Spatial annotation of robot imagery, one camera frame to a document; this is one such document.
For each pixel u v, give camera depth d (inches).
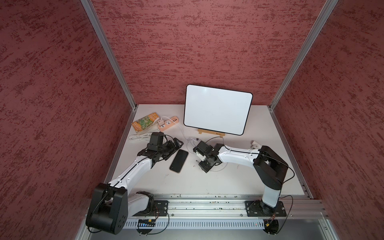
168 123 41.9
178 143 30.7
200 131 40.1
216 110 35.1
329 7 28.0
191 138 37.6
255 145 37.4
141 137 39.1
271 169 18.6
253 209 28.7
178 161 35.6
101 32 31.3
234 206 29.8
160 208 28.7
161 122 39.8
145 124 41.9
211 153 25.8
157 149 26.1
